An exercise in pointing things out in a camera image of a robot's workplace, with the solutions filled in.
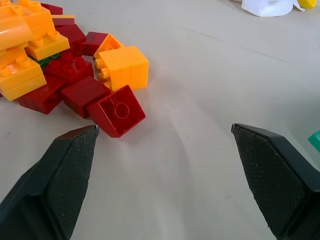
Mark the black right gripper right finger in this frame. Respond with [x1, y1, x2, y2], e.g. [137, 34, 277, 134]
[231, 123, 320, 239]

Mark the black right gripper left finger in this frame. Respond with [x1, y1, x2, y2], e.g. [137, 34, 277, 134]
[0, 124, 100, 240]

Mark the teal object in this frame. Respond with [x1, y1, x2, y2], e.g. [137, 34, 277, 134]
[307, 131, 320, 151]

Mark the dark red plain block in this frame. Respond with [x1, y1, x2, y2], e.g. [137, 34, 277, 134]
[59, 75, 112, 120]

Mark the red hollow underside block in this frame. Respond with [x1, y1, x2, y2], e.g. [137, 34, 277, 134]
[86, 84, 147, 139]

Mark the red studded block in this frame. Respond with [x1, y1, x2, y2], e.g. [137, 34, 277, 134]
[43, 51, 95, 85]

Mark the green studded block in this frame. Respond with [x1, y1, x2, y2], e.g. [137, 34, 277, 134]
[27, 52, 61, 73]

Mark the orange cube block with studs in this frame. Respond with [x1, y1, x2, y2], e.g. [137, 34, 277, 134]
[94, 45, 150, 92]

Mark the yellow rounded plastic brick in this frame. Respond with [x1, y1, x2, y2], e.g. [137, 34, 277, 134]
[0, 17, 35, 52]

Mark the white cloth object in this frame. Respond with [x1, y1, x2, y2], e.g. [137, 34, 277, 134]
[240, 0, 306, 18]

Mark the yellow round object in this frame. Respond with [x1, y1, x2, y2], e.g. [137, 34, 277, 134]
[298, 0, 317, 10]

